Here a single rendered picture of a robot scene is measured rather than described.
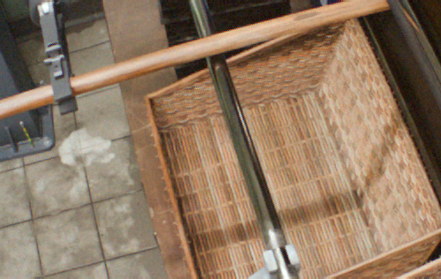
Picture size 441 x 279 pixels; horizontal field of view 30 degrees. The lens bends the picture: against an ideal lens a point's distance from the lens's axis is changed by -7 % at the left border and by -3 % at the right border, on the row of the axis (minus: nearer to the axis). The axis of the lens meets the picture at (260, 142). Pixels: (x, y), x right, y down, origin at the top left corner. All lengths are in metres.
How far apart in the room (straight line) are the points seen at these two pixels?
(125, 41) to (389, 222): 0.83
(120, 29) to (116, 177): 0.60
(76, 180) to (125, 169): 0.16
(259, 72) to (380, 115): 0.31
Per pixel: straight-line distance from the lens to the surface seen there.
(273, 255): 1.18
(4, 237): 2.66
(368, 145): 1.82
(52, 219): 2.63
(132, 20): 2.23
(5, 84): 2.53
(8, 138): 2.76
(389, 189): 1.75
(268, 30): 1.34
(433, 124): 1.53
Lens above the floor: 2.25
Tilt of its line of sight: 58 degrees down
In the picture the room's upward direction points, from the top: 7 degrees counter-clockwise
